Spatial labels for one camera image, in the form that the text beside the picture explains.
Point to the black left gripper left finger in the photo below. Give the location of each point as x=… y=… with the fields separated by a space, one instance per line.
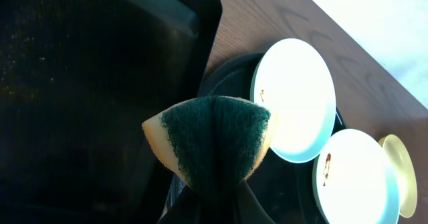
x=186 y=210

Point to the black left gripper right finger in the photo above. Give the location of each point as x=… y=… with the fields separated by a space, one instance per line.
x=246 y=208

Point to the yellow green scrub sponge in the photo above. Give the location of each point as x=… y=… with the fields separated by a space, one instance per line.
x=212 y=143

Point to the mint green plate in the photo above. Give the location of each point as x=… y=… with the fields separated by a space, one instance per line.
x=294 y=83
x=354 y=182

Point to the yellow plate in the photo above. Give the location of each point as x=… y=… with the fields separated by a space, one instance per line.
x=405 y=173

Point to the rectangular black tray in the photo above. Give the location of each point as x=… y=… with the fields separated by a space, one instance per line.
x=78 y=79

